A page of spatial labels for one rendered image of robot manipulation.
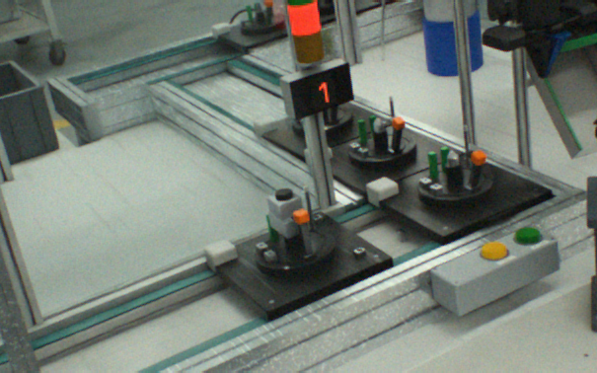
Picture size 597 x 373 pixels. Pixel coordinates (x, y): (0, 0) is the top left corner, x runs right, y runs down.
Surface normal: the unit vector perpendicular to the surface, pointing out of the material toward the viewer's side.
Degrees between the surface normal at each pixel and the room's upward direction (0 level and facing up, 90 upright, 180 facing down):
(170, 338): 0
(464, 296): 90
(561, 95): 45
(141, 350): 0
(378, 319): 90
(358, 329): 90
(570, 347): 0
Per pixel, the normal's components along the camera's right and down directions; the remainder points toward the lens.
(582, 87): 0.11, -0.38
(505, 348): -0.16, -0.89
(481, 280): 0.48, 0.30
